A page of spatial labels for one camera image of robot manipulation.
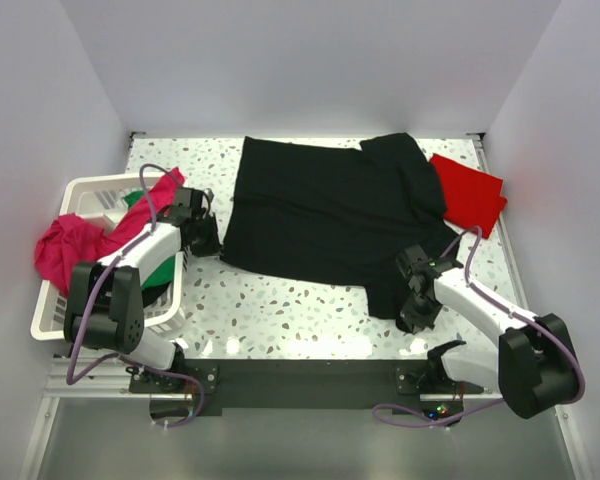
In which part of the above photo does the folded red t-shirt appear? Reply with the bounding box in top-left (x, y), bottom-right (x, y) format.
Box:
top-left (430, 154), bottom-right (508, 239)

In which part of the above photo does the green t-shirt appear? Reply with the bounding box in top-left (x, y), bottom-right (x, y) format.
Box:
top-left (123, 190), bottom-right (175, 290)

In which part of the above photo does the aluminium frame rail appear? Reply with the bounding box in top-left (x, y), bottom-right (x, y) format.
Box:
top-left (18, 359), bottom-right (160, 479)

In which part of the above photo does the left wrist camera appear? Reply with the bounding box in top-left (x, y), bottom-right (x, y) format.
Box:
top-left (173, 187), bottom-right (214, 217)

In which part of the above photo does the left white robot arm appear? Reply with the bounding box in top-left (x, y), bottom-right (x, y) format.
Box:
top-left (63, 214), bottom-right (221, 385)

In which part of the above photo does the white plastic laundry basket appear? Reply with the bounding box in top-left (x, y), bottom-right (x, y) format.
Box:
top-left (30, 173), bottom-right (188, 341)

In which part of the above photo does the magenta t-shirt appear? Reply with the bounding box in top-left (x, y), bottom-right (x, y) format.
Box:
top-left (34, 167), bottom-right (185, 296)

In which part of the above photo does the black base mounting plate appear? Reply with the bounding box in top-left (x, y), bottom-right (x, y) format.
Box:
top-left (126, 359), bottom-right (480, 421)

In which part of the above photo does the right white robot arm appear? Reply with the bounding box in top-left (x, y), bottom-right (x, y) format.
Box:
top-left (396, 261), bottom-right (585, 419)

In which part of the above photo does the black t-shirt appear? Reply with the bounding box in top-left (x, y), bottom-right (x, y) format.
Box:
top-left (221, 133), bottom-right (456, 331)

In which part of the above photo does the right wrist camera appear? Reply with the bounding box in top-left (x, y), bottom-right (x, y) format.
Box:
top-left (396, 245), bottom-right (440, 293)

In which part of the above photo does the black garment in basket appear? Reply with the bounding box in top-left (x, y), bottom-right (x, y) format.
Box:
top-left (142, 283), bottom-right (172, 308)

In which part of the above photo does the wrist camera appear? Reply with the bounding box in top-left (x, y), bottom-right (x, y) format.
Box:
top-left (396, 245), bottom-right (440, 293)
top-left (173, 187), bottom-right (214, 217)

